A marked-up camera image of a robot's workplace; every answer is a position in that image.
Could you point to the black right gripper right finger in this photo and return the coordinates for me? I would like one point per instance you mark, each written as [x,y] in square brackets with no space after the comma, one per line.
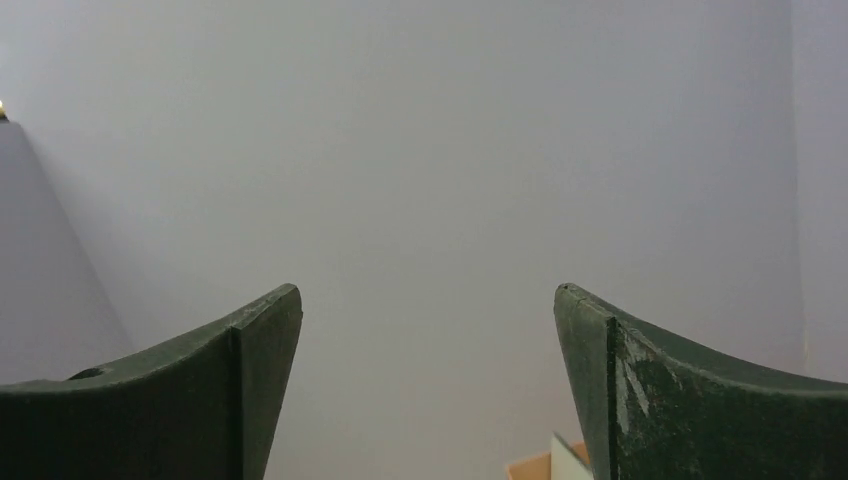
[655,405]

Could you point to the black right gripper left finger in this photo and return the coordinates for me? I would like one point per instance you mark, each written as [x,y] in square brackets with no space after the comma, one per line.
[203,405]

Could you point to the white board in organizer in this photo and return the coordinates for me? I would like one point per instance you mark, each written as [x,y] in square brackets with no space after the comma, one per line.
[568,461]

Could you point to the orange plastic file organizer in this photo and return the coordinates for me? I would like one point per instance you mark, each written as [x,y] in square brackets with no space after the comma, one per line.
[533,468]

